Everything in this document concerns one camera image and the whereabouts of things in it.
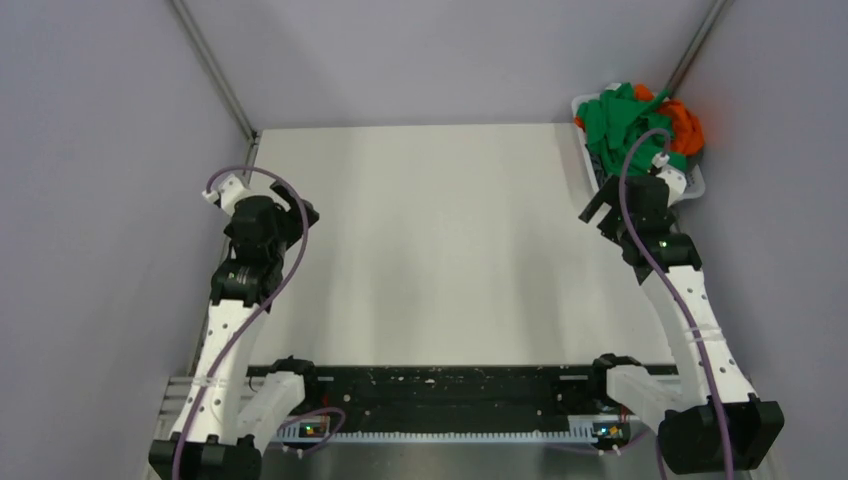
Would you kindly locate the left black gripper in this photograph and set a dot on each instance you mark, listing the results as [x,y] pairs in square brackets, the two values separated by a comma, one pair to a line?
[294,223]

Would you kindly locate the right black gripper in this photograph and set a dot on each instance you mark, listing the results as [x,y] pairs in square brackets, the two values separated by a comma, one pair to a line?
[608,194]

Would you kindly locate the green t-shirt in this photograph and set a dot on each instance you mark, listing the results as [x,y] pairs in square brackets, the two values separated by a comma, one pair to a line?
[615,120]

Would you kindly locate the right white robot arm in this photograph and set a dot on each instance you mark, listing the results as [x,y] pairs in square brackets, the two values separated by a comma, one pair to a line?
[715,421]

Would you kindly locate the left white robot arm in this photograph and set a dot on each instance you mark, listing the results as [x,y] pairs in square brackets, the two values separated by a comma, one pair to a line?
[216,435]

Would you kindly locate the white plastic laundry basket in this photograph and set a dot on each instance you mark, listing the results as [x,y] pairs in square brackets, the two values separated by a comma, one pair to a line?
[641,164]

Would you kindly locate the orange t-shirt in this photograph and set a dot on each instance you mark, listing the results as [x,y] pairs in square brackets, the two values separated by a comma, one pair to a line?
[692,144]

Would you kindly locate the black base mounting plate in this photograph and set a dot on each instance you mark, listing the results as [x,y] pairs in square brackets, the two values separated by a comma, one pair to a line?
[450,399]

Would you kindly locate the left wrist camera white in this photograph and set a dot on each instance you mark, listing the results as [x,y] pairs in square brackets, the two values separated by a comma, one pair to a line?
[227,193]

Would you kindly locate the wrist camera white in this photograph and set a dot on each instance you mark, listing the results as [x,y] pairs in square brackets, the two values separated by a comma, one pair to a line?
[227,193]
[674,179]

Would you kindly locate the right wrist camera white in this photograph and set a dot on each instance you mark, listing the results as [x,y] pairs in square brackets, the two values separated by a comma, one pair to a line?
[674,179]

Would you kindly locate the left aluminium frame post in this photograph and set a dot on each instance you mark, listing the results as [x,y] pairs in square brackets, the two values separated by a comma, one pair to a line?
[212,68]

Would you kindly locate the aluminium frame post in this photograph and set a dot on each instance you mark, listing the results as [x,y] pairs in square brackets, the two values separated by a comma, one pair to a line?
[710,20]
[212,68]

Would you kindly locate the right aluminium frame post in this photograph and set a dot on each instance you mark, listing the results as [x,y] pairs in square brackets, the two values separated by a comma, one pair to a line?
[710,20]

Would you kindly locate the white slotted cable duct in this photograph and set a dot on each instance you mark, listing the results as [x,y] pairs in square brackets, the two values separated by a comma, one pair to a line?
[582,430]

